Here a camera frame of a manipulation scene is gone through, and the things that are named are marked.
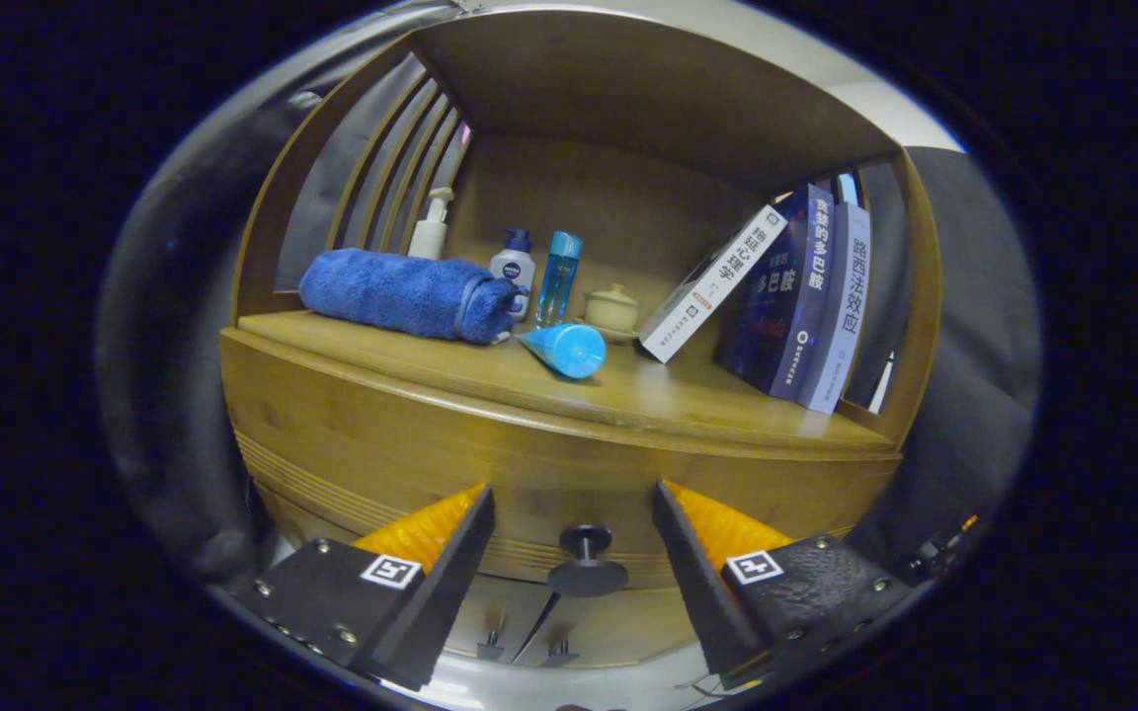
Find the white book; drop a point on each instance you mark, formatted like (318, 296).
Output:
(707, 291)

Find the wooden cabinet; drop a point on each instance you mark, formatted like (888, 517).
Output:
(628, 89)

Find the clear blue bottle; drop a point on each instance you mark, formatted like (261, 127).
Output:
(557, 276)

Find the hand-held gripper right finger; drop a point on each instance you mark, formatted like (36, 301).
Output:
(707, 592)

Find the blue folded towel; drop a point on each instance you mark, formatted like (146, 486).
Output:
(391, 291)

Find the wooden cabinet door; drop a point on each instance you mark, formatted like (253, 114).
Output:
(628, 627)
(500, 612)

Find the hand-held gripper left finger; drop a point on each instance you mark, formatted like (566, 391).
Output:
(431, 612)

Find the black drawer knob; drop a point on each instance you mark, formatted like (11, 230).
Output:
(586, 576)

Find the white bottle with blue cap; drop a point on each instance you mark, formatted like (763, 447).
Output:
(513, 265)

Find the dark device with orange tip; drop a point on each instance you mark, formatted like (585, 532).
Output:
(939, 548)

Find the blue squeeze tube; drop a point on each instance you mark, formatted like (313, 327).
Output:
(569, 351)

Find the cream lidded teacup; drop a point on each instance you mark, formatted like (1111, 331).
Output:
(612, 309)

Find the light purple book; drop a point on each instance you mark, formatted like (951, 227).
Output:
(846, 306)

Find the wooden countertop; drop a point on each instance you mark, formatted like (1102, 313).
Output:
(688, 395)

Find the white pump bottle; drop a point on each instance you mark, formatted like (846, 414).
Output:
(429, 239)

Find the dark blue book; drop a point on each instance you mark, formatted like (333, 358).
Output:
(781, 296)

